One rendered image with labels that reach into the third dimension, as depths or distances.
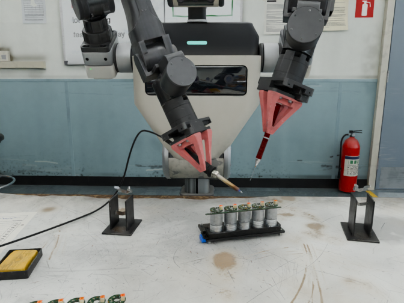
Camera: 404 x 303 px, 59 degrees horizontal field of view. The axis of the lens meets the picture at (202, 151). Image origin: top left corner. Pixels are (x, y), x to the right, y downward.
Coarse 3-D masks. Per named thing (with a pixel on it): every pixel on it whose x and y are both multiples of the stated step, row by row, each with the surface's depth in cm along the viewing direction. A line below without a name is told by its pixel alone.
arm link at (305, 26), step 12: (288, 0) 65; (300, 12) 57; (312, 12) 56; (288, 24) 57; (300, 24) 57; (312, 24) 56; (324, 24) 66; (288, 36) 59; (300, 36) 57; (312, 36) 57; (300, 48) 61
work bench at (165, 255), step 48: (48, 240) 68; (96, 240) 68; (144, 240) 68; (192, 240) 68; (240, 240) 68; (288, 240) 68; (336, 240) 68; (384, 240) 68; (0, 288) 53; (48, 288) 53; (96, 288) 53; (144, 288) 53; (192, 288) 53; (240, 288) 53; (288, 288) 53; (336, 288) 53; (384, 288) 53
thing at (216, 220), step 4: (212, 212) 67; (212, 216) 67; (216, 216) 66; (220, 216) 67; (212, 220) 67; (216, 220) 67; (220, 220) 67; (212, 224) 67; (216, 224) 67; (220, 224) 67; (212, 228) 67; (216, 228) 67; (220, 228) 67; (216, 232) 67
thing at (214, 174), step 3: (213, 171) 71; (216, 171) 71; (210, 174) 71; (213, 174) 71; (216, 174) 71; (216, 177) 72; (219, 177) 71; (222, 177) 71; (222, 180) 70; (225, 180) 70; (225, 183) 70; (228, 183) 70; (231, 183) 70; (231, 186) 70; (234, 186) 69; (234, 189) 70; (237, 189) 69
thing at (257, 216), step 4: (252, 208) 69; (256, 208) 68; (252, 212) 69; (256, 212) 69; (260, 212) 68; (252, 216) 69; (256, 216) 69; (260, 216) 69; (252, 220) 69; (256, 220) 69; (260, 220) 69; (252, 224) 70; (256, 224) 69; (260, 224) 69
